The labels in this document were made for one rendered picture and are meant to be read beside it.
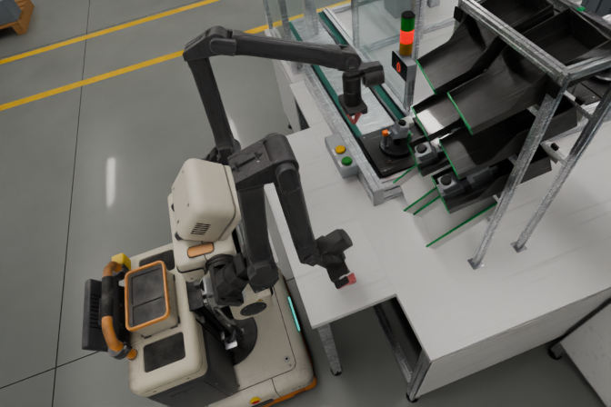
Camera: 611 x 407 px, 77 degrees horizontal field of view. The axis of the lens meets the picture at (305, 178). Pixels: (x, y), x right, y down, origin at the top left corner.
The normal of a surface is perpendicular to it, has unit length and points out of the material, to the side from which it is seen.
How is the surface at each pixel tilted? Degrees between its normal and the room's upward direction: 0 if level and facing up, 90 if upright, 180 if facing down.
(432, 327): 0
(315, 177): 0
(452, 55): 25
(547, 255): 0
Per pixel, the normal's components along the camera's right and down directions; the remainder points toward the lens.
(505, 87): -0.54, -0.48
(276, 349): -0.14, -0.62
